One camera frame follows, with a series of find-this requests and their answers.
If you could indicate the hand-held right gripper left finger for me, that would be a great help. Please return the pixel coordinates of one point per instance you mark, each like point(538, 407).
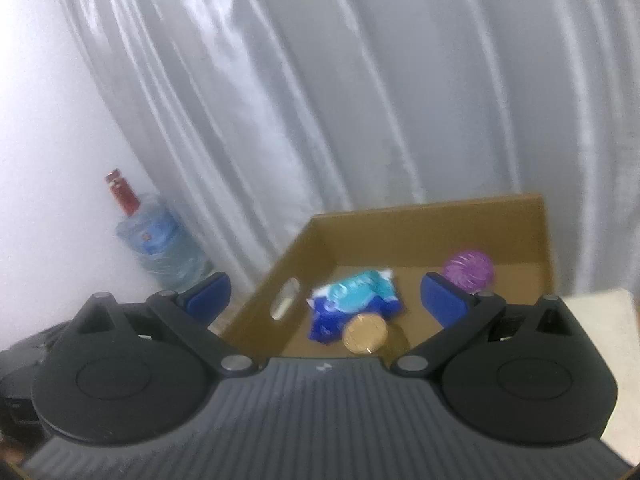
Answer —
point(207, 296)

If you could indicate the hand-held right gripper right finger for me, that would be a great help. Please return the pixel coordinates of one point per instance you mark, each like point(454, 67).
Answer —
point(442, 299)

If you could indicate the purple lid air freshener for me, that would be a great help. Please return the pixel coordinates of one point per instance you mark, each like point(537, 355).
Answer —
point(469, 270)

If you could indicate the brown cardboard box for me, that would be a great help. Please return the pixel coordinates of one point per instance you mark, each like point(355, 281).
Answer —
point(425, 235)

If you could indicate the glass jar with gold lid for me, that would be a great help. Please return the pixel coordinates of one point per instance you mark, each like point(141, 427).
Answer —
point(367, 334)

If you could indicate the blue wet wipes pack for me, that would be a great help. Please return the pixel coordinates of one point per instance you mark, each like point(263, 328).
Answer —
point(350, 300)

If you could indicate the blue water jug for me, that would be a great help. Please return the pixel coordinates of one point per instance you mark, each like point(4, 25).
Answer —
point(160, 250)

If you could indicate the red bottle on jug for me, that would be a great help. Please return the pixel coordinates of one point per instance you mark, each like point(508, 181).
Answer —
point(122, 192)

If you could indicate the grey curtain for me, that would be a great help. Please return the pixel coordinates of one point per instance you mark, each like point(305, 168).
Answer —
point(350, 85)

